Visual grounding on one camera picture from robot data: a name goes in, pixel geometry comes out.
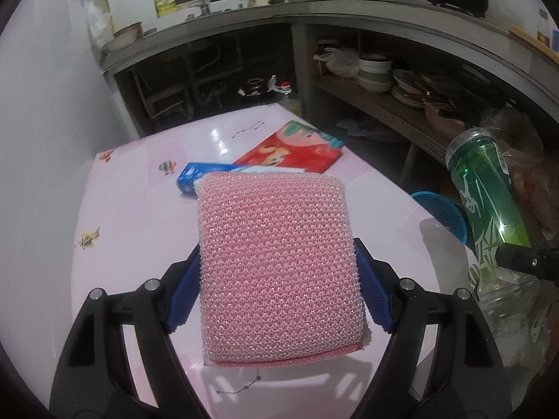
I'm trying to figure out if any white rag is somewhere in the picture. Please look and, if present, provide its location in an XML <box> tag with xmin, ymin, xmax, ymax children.
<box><xmin>336</xmin><ymin>118</ymin><xmax>372</xmax><ymax>136</ymax></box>

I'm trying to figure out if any reddish plastic bag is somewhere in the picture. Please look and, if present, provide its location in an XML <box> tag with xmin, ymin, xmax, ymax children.
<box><xmin>511</xmin><ymin>148</ymin><xmax>559</xmax><ymax>245</ymax></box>

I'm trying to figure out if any green plastic bottle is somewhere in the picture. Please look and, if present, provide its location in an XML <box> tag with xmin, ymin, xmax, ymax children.
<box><xmin>445</xmin><ymin>127</ymin><xmax>540</xmax><ymax>341</ymax></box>

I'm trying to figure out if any white plastic bag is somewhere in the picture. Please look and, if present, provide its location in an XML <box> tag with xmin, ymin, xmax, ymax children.
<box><xmin>314</xmin><ymin>47</ymin><xmax>360</xmax><ymax>78</ymax></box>

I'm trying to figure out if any red snack bag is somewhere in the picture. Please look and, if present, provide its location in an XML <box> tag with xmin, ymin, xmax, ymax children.
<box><xmin>233</xmin><ymin>120</ymin><xmax>348</xmax><ymax>175</ymax></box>

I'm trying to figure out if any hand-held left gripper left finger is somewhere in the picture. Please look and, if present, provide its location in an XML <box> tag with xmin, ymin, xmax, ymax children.
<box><xmin>51</xmin><ymin>244</ymin><xmax>211</xmax><ymax>419</ymax></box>

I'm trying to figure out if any brown sauce bottle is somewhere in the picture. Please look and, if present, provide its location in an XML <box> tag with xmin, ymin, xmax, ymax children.
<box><xmin>536</xmin><ymin>9</ymin><xmax>552</xmax><ymax>46</ymax></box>

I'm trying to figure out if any stack of white bowls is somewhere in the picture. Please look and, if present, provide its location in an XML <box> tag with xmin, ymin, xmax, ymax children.
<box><xmin>357</xmin><ymin>52</ymin><xmax>394</xmax><ymax>94</ymax></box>

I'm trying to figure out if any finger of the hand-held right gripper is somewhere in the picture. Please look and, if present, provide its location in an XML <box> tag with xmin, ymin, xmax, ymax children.
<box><xmin>495</xmin><ymin>242</ymin><xmax>559</xmax><ymax>282</ymax></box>

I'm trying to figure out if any pink bowl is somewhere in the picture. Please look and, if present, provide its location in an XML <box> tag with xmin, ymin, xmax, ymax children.
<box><xmin>423</xmin><ymin>100</ymin><xmax>466</xmax><ymax>129</ymax></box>

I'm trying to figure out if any dark ceramic jar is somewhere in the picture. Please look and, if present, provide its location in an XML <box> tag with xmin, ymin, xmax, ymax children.
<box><xmin>239</xmin><ymin>78</ymin><xmax>268</xmax><ymax>97</ymax></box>

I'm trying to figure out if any blue white toothpaste box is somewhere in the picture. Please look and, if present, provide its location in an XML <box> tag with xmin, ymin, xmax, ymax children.
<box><xmin>177</xmin><ymin>161</ymin><xmax>306</xmax><ymax>195</ymax></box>

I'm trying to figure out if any pink mesh sponge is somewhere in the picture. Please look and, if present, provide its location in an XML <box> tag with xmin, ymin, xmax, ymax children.
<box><xmin>194</xmin><ymin>171</ymin><xmax>372</xmax><ymax>367</ymax></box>

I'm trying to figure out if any hanging plastic bag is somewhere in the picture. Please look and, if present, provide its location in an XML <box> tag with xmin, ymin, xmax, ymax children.
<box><xmin>85</xmin><ymin>0</ymin><xmax>114</xmax><ymax>49</ymax></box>

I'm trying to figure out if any stack of dishes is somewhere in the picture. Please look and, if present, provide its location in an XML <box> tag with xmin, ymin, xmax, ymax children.
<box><xmin>391</xmin><ymin>69</ymin><xmax>431</xmax><ymax>108</ymax></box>

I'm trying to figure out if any cooking oil bottle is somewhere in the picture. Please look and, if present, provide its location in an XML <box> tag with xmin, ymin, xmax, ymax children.
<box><xmin>277</xmin><ymin>81</ymin><xmax>303</xmax><ymax>118</ymax></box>

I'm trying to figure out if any blue plastic basket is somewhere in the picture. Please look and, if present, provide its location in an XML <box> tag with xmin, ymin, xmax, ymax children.
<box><xmin>409</xmin><ymin>191</ymin><xmax>472</xmax><ymax>245</ymax></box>

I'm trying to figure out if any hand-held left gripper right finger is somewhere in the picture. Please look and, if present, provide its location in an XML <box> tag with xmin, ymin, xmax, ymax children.
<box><xmin>349</xmin><ymin>236</ymin><xmax>511</xmax><ymax>419</ymax></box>

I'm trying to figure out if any ceramic bowl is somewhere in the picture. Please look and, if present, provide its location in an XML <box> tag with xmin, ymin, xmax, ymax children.
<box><xmin>112</xmin><ymin>22</ymin><xmax>144</xmax><ymax>46</ymax></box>

